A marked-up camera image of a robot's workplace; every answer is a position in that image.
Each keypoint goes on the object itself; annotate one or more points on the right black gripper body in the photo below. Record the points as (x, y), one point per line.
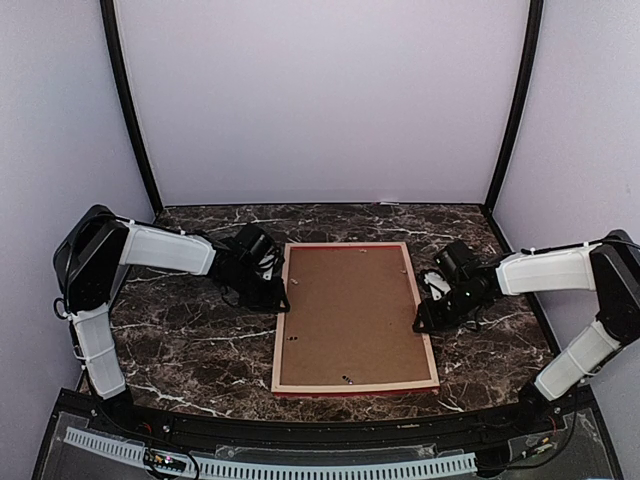
(454, 312)

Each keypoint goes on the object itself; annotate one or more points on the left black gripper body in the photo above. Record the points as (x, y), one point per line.
(253, 294)

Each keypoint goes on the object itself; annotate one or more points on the brown cardboard backing board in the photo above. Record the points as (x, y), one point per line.
(350, 315)

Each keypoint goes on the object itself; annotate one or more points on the red wooden picture frame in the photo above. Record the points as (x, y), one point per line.
(355, 387)

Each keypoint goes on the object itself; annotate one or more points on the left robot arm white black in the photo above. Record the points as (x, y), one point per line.
(88, 260)

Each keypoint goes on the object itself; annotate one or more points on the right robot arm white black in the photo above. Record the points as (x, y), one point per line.
(608, 267)

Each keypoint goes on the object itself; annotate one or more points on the small circuit board with led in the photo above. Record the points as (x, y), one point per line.
(156, 459)

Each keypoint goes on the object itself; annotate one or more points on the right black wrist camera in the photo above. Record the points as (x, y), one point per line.
(456, 261)

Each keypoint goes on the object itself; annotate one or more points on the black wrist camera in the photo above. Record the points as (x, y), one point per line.
(456, 261)
(253, 243)

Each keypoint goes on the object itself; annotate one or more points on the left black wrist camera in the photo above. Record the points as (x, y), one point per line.
(253, 243)

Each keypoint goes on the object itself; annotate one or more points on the black front mounting rail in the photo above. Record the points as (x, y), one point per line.
(476, 430)

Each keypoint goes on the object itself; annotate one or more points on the black right corner post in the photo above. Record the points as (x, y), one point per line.
(525, 70)

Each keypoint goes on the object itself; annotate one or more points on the black corner post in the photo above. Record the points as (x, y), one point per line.
(126, 101)
(525, 70)

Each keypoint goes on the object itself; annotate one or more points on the white slotted cable duct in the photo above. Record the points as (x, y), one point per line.
(262, 463)

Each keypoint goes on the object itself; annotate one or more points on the black left corner post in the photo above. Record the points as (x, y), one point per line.
(126, 101)

